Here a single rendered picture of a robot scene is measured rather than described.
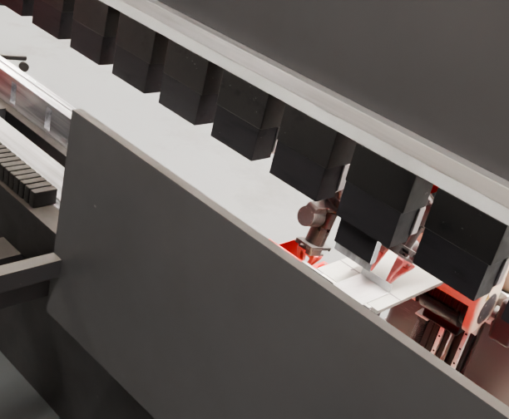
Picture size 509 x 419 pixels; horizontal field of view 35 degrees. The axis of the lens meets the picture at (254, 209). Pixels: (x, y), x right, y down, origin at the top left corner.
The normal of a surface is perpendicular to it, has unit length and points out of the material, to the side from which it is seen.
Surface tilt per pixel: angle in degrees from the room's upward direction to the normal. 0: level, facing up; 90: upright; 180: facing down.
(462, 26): 90
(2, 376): 0
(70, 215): 90
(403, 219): 90
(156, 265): 90
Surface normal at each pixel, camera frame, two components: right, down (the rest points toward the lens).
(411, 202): 0.68, 0.47
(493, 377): -0.64, 0.22
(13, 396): 0.22, -0.87
